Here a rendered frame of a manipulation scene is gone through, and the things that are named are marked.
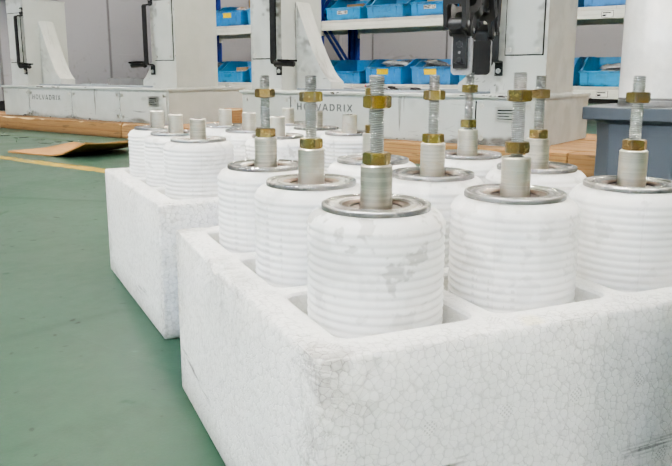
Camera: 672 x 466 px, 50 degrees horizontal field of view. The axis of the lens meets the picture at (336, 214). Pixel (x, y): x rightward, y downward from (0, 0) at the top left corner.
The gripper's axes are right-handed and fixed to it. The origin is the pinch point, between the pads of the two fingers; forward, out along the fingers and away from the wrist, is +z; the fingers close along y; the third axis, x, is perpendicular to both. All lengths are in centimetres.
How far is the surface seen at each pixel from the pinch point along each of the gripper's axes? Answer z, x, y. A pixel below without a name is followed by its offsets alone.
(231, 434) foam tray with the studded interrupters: 31.0, 9.5, -32.5
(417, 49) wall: -31, 350, 872
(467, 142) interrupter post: 8.6, -0.2, -1.0
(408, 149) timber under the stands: 30, 80, 180
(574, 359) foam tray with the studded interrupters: 20.4, -17.1, -28.9
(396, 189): 11.0, -0.3, -21.0
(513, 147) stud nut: 6.5, -11.1, -24.7
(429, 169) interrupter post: 9.5, -2.0, -17.7
